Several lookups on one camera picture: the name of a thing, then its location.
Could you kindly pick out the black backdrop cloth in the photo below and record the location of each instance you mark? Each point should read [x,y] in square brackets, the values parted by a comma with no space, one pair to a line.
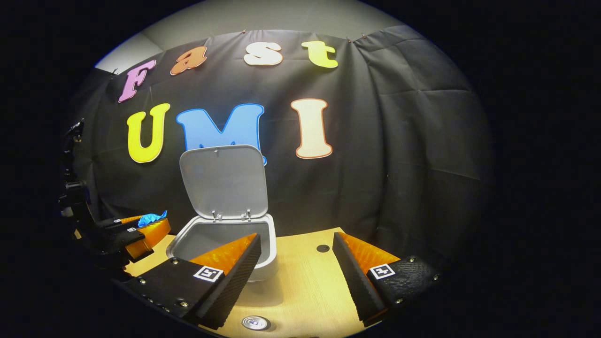
[375,141]

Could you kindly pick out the wooden desktop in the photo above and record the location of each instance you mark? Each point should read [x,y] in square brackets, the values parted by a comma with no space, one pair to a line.
[305,291]

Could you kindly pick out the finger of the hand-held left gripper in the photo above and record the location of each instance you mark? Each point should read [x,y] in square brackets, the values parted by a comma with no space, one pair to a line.
[112,222]
[150,239]

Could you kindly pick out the blue paper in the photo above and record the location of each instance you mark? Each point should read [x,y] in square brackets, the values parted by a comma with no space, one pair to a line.
[150,218]

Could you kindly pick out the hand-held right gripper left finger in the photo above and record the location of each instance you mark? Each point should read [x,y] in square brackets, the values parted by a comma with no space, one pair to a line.
[235,286]

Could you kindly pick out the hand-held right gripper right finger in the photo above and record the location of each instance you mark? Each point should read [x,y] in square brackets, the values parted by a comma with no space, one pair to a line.
[354,286]

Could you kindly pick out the white desktop garbage bin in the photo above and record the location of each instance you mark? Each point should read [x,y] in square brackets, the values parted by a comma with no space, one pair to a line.
[225,183]

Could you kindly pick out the silver pop can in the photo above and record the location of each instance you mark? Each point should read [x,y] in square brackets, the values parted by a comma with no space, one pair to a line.
[256,323]

